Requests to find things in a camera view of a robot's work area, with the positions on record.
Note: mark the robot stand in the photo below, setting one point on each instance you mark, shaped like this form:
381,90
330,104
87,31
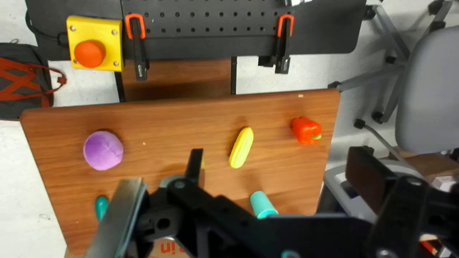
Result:
215,43

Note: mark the yellow toy corn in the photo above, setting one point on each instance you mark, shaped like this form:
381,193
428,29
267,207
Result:
241,147

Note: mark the red toy pepper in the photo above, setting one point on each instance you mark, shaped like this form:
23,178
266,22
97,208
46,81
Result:
304,130

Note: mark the yellow box with orange button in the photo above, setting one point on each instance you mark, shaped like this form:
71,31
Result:
95,36

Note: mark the purple plush ball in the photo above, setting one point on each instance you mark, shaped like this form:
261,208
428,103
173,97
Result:
103,150

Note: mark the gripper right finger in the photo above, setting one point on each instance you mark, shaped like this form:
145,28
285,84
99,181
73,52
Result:
405,215

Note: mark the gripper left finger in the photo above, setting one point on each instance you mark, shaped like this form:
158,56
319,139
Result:
200,211

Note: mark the grey office chair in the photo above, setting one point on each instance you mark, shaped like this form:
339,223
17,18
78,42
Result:
426,89

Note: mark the teal cylinder shaker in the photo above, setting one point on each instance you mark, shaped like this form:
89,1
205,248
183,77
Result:
263,204

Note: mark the small teal toy piece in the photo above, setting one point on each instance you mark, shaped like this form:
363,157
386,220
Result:
101,208

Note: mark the cardboard box with red print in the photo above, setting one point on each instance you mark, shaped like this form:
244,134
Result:
168,249

